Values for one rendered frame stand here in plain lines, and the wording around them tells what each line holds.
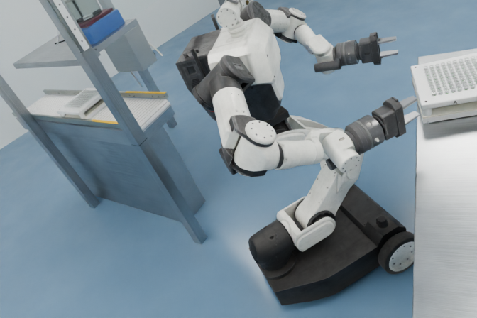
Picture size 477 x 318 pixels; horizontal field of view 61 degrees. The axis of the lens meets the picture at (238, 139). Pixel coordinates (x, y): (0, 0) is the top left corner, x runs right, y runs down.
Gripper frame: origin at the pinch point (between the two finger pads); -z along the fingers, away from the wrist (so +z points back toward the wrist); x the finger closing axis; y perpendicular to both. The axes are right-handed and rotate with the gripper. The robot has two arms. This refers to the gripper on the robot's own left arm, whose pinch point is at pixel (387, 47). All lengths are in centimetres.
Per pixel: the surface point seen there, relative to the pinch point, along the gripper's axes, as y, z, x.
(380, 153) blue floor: -51, 19, 96
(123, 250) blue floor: 29, 169, 96
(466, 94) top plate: 27.0, -22.5, 5.6
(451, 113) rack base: 28.9, -18.1, 10.7
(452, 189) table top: 58, -17, 13
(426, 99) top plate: 27.0, -11.8, 5.7
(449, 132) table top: 35.1, -17.3, 12.8
